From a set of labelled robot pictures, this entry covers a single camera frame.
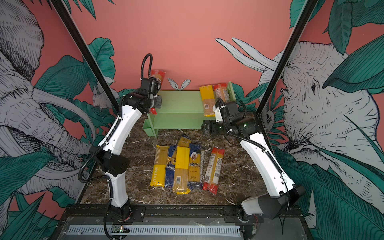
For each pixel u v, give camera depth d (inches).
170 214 29.6
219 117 24.9
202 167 34.7
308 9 27.4
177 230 27.7
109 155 18.6
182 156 35.2
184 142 38.4
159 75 32.7
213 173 33.7
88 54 34.2
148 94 23.4
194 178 31.9
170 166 33.6
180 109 33.2
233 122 19.9
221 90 35.7
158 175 33.0
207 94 35.8
